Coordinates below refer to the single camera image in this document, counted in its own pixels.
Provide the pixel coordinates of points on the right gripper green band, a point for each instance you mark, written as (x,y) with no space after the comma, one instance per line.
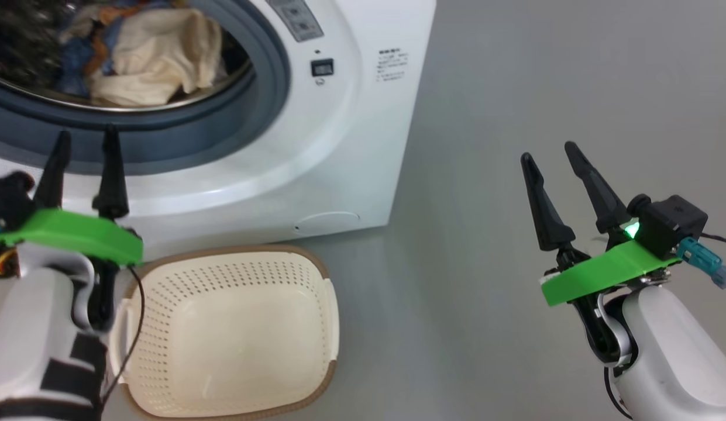
(602,269)

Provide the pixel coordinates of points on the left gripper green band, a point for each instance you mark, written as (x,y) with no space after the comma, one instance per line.
(76,231)

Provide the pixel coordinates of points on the blue cartoon print clothes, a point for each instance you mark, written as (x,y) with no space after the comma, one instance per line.
(76,64)

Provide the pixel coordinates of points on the cream basket with brown rim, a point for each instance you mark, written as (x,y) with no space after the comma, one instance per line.
(234,339)

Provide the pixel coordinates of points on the white front-load washing machine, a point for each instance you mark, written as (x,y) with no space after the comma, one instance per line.
(351,146)

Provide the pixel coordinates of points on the cream cloth garment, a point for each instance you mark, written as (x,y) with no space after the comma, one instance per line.
(158,58)

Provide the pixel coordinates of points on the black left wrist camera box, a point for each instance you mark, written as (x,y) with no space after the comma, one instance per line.
(9,199)

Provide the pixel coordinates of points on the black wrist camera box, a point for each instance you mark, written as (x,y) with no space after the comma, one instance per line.
(9,199)
(670,225)

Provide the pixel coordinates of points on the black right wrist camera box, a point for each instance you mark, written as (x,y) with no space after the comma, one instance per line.
(670,225)

